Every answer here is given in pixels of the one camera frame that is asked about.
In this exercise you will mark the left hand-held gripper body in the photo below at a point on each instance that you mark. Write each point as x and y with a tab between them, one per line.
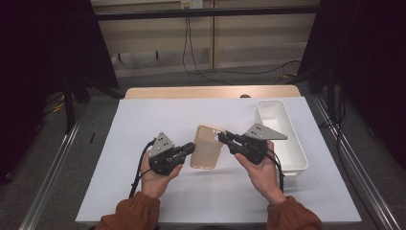
162	156

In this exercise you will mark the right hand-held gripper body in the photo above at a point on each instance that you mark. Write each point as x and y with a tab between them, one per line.
255	147

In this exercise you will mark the beige phone case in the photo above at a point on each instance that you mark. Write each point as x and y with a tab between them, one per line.
207	150

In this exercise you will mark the white plastic storage bin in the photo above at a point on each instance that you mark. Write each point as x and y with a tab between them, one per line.
288	150

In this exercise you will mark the person's left hand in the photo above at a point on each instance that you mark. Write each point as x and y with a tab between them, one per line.
156	182

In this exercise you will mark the person's right hand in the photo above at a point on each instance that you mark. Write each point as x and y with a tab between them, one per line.
265	179

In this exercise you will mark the black pen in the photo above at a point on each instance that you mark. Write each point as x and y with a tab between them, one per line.
92	137

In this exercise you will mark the black curtain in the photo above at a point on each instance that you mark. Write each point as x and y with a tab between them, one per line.
48	48
360	64

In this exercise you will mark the metal floor rail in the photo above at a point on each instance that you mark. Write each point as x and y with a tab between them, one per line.
48	182
357	166

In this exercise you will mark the white wall socket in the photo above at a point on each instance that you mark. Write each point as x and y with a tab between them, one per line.
191	4

